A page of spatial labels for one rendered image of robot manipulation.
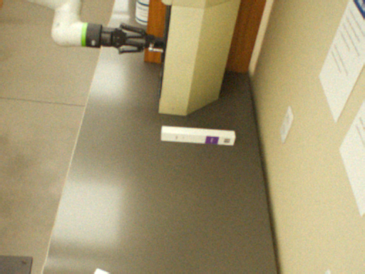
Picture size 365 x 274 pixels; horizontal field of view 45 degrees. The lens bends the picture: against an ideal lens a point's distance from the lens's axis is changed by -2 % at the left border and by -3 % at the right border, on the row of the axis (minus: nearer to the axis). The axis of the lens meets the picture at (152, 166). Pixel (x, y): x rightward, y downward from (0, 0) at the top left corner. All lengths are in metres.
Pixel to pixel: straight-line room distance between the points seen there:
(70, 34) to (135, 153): 0.51
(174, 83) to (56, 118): 1.64
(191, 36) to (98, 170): 0.57
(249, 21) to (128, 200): 0.98
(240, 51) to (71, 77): 1.85
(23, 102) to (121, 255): 2.24
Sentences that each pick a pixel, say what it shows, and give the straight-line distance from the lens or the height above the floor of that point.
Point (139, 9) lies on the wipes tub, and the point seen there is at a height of 1.02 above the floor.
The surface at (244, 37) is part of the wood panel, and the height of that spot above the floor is 1.12.
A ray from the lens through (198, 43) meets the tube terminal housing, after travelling 1.67.
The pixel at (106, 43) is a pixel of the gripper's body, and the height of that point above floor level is 1.19.
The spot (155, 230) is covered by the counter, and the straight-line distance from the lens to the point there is 1.45.
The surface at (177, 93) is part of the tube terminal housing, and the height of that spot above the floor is 1.05.
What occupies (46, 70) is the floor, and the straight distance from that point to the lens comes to 3.77.
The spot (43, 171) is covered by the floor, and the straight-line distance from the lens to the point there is 2.91.
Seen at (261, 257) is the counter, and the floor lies 0.94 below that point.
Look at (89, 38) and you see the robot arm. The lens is 1.77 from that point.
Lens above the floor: 2.10
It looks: 46 degrees down
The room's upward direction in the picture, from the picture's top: 7 degrees clockwise
